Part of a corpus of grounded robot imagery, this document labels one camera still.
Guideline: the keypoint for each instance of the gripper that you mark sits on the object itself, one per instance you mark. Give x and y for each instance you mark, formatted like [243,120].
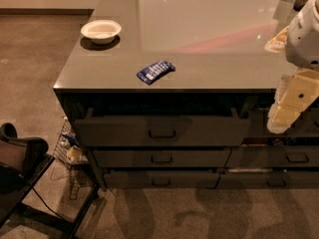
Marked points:
[304,39]

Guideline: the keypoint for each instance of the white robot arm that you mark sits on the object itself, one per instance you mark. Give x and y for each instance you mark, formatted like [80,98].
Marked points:
[302,42]

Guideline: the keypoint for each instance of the grey counter cabinet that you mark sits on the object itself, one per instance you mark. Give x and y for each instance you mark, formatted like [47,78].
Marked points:
[221,68]

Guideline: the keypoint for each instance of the blue snack packet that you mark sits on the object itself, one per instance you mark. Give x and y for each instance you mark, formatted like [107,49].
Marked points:
[155,71]

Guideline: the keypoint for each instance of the white paper bowl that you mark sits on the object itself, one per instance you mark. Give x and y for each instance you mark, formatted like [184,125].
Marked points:
[101,32]

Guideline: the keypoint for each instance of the black chair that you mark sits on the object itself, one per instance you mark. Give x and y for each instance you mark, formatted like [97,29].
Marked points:
[23,161]

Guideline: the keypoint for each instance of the wire basket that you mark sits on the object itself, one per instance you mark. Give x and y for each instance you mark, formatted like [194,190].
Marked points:
[70,160]

